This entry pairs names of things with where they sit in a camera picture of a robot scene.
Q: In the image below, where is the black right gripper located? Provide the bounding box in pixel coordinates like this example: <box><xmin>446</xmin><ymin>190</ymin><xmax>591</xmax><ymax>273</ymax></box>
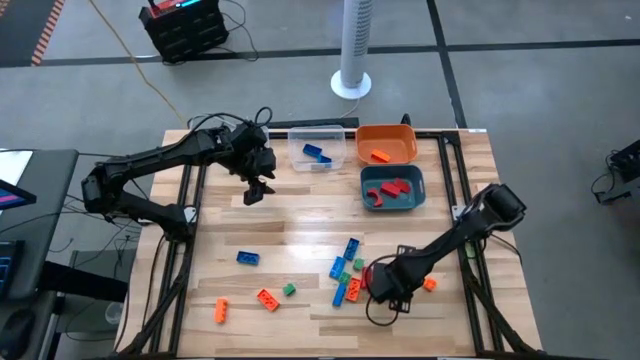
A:
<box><xmin>372</xmin><ymin>244</ymin><xmax>426</xmax><ymax>315</ymax></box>

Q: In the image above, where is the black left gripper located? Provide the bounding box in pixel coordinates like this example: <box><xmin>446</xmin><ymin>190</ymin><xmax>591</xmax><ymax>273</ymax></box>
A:
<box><xmin>219</xmin><ymin>123</ymin><xmax>277</xmax><ymax>206</ymax></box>

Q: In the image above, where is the teal plastic bin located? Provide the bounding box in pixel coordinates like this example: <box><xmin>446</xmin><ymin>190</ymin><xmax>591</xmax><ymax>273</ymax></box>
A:
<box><xmin>359</xmin><ymin>164</ymin><xmax>427</xmax><ymax>213</ymax></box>

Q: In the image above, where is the clear plastic bin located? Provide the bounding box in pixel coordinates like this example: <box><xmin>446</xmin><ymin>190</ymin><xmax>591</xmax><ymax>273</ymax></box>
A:
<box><xmin>287</xmin><ymin>124</ymin><xmax>348</xmax><ymax>173</ymax></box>

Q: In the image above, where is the orange plastic bin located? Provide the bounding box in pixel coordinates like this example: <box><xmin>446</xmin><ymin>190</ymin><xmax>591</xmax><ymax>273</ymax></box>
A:
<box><xmin>355</xmin><ymin>123</ymin><xmax>419</xmax><ymax>166</ymax></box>

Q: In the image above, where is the grey tower fan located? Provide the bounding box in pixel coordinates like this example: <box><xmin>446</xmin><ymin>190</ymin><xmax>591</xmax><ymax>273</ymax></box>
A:
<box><xmin>329</xmin><ymin>0</ymin><xmax>374</xmax><ymax>101</ymax></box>

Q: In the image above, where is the black equipment case red top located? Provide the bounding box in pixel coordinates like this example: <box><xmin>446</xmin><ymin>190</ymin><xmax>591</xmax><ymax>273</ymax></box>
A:
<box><xmin>138</xmin><ymin>0</ymin><xmax>230</xmax><ymax>65</ymax></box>

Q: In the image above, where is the clear plastic cup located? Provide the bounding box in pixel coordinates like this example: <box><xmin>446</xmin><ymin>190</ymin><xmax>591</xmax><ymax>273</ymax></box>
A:
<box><xmin>104</xmin><ymin>301</ymin><xmax>125</xmax><ymax>326</ymax></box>

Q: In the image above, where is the black desk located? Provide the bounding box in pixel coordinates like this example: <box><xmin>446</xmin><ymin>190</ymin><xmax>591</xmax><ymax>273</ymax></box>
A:
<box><xmin>0</xmin><ymin>148</ymin><xmax>80</xmax><ymax>301</ymax></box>

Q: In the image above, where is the computer monitor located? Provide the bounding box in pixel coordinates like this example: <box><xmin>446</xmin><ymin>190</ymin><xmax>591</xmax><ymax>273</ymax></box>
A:
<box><xmin>0</xmin><ymin>178</ymin><xmax>38</xmax><ymax>211</ymax></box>

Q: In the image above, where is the white paper sheet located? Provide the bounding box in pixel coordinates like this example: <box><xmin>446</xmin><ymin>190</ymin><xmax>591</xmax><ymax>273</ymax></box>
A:
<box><xmin>0</xmin><ymin>149</ymin><xmax>34</xmax><ymax>187</ymax></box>

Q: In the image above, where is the black floor device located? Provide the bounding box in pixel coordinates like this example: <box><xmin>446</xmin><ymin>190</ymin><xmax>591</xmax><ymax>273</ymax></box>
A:
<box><xmin>591</xmin><ymin>138</ymin><xmax>640</xmax><ymax>205</ymax></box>

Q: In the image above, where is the black backlit keyboard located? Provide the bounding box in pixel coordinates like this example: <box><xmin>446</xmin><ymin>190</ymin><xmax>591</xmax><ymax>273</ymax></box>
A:
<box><xmin>0</xmin><ymin>239</ymin><xmax>25</xmax><ymax>301</ymax></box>

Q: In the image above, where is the black computer mouse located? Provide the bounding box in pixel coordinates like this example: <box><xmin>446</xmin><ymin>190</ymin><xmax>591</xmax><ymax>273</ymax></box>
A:
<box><xmin>0</xmin><ymin>309</ymin><xmax>36</xmax><ymax>360</ymax></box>

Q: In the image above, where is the black striped floor mat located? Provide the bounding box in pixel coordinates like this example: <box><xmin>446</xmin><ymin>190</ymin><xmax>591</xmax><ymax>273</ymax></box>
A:
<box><xmin>0</xmin><ymin>0</ymin><xmax>66</xmax><ymax>68</ymax></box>

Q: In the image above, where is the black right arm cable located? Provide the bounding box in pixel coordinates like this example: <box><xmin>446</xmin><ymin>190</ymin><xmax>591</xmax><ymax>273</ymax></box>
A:
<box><xmin>365</xmin><ymin>254</ymin><xmax>402</xmax><ymax>327</ymax></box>

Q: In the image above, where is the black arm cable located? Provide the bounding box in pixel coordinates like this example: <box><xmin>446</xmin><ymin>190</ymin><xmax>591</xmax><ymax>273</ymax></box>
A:
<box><xmin>188</xmin><ymin>105</ymin><xmax>275</xmax><ymax>137</ymax></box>
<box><xmin>365</xmin><ymin>254</ymin><xmax>402</xmax><ymax>327</ymax></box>

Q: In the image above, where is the black aluminium table frame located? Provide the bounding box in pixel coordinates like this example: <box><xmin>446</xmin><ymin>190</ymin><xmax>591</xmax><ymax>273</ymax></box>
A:
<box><xmin>117</xmin><ymin>128</ymin><xmax>544</xmax><ymax>360</ymax></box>

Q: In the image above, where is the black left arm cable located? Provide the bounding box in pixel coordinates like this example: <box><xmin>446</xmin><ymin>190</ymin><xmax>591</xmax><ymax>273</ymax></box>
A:
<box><xmin>188</xmin><ymin>105</ymin><xmax>275</xmax><ymax>137</ymax></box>

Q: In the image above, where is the yellow hanging cable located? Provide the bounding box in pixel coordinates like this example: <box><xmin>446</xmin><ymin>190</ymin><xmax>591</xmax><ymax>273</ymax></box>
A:
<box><xmin>84</xmin><ymin>0</ymin><xmax>187</xmax><ymax>124</ymax></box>

